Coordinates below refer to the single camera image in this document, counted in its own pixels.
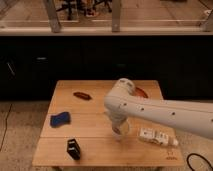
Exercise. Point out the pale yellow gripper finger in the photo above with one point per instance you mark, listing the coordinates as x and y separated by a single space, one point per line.
124 128

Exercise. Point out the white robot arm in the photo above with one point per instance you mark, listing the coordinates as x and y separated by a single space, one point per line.
193 117

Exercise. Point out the black standing eraser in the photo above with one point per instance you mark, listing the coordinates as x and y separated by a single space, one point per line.
73 149

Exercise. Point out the white paper cup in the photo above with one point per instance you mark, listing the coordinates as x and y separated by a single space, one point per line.
117 135

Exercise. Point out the white plastic bottle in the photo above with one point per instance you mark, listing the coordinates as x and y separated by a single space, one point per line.
157 137

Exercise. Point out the orange bowl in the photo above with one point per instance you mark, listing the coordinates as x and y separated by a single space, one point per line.
141 93

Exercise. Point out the wooden table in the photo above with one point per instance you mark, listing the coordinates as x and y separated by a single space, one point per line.
91 129

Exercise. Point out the dark red chili pepper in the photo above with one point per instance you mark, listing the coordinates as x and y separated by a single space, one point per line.
82 95

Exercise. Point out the blue sponge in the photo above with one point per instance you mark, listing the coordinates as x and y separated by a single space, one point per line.
60 119

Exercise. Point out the black office chair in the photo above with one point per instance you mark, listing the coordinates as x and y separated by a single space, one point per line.
88 7

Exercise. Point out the grey metal post middle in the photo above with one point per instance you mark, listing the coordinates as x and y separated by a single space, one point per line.
116 11

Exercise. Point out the grey metal post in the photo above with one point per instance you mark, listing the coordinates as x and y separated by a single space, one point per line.
52 16
116 11

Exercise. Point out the grey metal post left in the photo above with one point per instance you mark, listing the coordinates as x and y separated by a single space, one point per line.
52 16

